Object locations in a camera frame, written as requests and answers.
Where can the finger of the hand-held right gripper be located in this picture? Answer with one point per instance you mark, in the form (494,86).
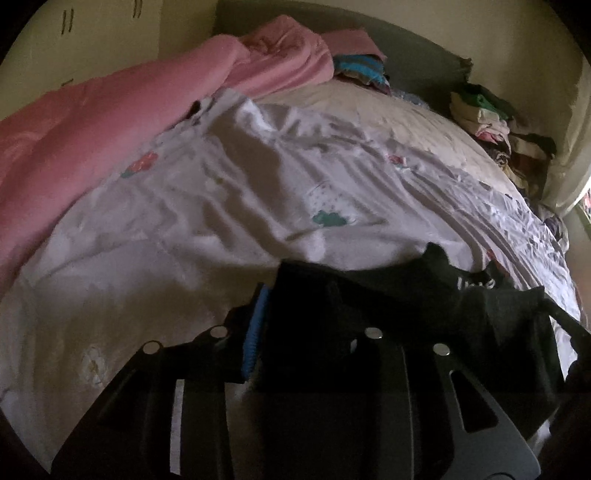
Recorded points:
(570,327)

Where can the black sweater with orange cuffs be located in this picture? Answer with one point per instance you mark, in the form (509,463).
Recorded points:
(415,304)

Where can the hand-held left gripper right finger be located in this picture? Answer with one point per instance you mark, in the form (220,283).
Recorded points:
(429,392)

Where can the pink quilt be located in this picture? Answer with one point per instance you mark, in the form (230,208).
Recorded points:
(92,138)

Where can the cream wardrobe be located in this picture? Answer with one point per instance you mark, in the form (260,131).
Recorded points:
(115,37)

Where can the cream curtain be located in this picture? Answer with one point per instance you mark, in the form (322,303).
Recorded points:
(572,161)

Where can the pile of folded clothes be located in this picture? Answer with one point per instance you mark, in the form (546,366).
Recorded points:
(494,124)

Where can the pink pillow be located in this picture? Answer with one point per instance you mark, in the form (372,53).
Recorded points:
(351,44)

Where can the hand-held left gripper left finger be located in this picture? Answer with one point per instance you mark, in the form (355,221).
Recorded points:
(254,337)

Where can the cream blanket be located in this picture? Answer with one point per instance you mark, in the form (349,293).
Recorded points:
(392,120)

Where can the grey headboard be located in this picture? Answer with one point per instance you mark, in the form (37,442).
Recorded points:
(415,55)

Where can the blue striped folded cloth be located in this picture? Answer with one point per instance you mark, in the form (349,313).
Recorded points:
(362,71)

